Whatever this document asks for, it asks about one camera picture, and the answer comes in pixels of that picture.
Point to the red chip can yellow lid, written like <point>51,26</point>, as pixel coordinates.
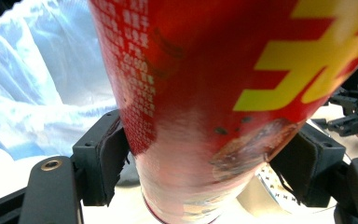
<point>205,93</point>

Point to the translucent white bin liner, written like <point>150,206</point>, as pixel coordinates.
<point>43,77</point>

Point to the beige square strainer container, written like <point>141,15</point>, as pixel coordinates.
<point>254,199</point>

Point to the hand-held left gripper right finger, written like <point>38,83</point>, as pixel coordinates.
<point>313,168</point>

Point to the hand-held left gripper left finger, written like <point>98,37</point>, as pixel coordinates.
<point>101,155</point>

